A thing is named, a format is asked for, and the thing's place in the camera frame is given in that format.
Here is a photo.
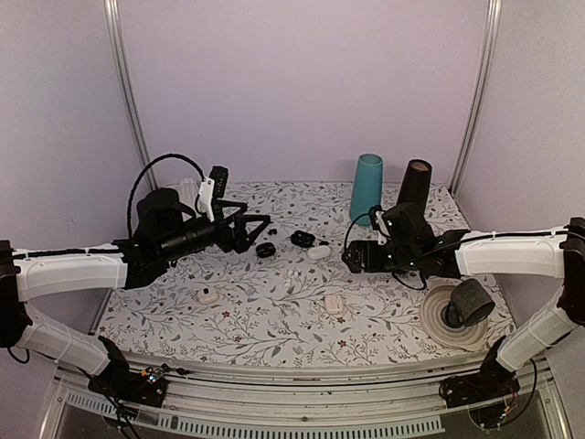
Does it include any left aluminium frame post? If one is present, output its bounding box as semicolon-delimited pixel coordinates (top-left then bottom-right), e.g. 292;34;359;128
103;0;150;166

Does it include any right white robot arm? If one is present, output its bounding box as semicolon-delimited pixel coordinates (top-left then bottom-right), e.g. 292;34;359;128
342;215;584;399

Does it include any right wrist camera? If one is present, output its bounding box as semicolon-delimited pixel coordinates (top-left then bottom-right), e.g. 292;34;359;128
368;205;388;236

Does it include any teal vase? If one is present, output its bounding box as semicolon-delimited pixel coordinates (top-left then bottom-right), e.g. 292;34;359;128
349;153;384;227

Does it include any white case with black dot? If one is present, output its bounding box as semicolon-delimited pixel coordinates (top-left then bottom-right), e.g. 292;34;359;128
197;287;219;305

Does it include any front aluminium rail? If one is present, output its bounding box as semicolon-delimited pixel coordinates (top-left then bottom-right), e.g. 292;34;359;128
39;354;573;438

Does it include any white ribbed plate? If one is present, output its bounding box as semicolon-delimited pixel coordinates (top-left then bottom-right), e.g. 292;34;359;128
420;282;488;352

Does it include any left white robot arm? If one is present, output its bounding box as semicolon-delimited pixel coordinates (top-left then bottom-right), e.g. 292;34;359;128
1;199;271;397

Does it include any floral patterned table mat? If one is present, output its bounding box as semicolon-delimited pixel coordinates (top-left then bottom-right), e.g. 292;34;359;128
97;182;460;369

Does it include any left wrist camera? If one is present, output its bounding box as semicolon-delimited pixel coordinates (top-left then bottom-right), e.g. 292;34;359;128
209;166;229;198

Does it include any white ribbed vase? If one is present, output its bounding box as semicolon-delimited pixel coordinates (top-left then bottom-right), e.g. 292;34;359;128
176;178;198;206

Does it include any white oval earbud case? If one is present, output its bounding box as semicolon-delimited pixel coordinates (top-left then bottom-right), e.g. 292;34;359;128
307;245;332;261

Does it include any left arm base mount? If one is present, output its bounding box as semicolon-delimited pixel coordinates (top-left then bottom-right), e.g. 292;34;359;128
88;336;168;408

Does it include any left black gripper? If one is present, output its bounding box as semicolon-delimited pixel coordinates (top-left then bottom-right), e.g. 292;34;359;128
159;201;271;262

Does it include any left camera black cable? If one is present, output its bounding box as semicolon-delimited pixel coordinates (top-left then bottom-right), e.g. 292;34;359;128
125;154;207;239

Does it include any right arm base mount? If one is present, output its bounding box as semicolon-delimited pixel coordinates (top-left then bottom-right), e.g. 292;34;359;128
439;337;520;408

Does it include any black round earbud case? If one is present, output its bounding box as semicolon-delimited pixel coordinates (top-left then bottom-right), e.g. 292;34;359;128
255;242;276;258

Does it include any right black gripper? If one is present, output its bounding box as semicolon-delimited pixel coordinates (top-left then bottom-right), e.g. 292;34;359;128
343;240;420;273

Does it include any cream earbud charging case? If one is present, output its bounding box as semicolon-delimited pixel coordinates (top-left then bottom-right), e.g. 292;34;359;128
324;294;344;316

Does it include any aluminium frame post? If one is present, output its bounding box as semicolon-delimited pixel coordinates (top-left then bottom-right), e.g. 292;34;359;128
103;0;150;166
449;0;503;199

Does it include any dark grey mug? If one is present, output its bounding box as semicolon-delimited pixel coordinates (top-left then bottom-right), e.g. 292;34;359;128
443;279;495;328

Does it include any black vase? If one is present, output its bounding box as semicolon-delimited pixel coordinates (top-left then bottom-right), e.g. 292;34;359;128
397;159;432;211

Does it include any black open earbud case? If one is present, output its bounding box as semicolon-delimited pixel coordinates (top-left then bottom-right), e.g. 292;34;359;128
291;230;315;248

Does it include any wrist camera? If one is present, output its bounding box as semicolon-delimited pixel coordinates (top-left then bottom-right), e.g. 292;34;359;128
209;166;229;198
368;205;388;236

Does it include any right aluminium frame post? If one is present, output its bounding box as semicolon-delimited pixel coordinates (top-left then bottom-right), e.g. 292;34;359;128
449;0;503;199

